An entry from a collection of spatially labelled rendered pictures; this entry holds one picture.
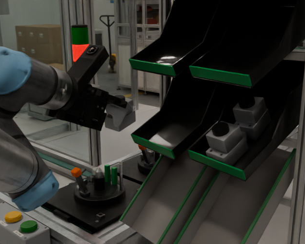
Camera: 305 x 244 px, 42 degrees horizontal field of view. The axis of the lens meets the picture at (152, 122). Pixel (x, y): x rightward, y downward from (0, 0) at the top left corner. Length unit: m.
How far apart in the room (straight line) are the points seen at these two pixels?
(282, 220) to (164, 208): 0.47
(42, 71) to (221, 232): 0.46
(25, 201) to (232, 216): 0.40
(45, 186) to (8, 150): 0.15
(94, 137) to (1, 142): 0.82
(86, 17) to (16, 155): 0.75
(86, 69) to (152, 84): 5.73
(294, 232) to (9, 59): 0.60
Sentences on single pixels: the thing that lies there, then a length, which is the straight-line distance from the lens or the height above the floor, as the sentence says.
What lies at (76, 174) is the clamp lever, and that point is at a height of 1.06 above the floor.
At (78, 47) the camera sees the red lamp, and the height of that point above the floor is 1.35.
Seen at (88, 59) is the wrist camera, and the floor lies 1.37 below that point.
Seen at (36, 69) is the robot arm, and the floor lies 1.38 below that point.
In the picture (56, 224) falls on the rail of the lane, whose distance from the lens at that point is 1.04.
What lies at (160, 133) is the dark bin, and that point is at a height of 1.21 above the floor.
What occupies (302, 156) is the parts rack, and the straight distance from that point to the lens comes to 0.77.
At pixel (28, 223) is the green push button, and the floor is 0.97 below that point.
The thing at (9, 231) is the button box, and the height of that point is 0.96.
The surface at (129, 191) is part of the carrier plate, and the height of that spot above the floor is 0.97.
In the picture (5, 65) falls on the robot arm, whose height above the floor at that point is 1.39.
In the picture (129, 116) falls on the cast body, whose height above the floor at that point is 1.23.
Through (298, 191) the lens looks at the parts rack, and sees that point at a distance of 0.80.
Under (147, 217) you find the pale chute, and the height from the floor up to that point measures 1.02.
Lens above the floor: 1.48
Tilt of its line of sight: 17 degrees down
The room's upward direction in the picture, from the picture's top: 1 degrees counter-clockwise
